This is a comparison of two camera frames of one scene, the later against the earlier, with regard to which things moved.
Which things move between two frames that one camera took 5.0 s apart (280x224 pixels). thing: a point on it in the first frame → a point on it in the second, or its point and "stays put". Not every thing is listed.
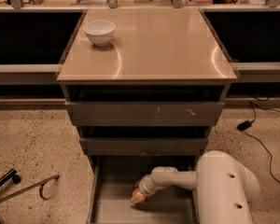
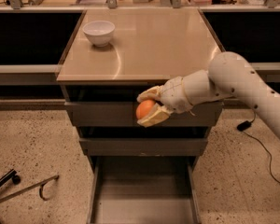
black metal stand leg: [11, 175] stays put
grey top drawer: [141, 113] stays put
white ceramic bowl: [100, 32] stays put
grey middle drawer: [143, 147] stays put
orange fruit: [134, 191] → [144, 107]
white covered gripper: [145, 188] → [175, 95]
